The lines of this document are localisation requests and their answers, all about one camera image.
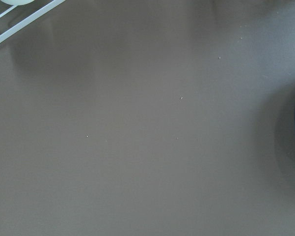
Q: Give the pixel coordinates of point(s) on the white cup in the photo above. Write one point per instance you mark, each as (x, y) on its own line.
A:
(17, 2)

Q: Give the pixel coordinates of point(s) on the white wire cup rack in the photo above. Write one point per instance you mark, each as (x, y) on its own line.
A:
(31, 18)

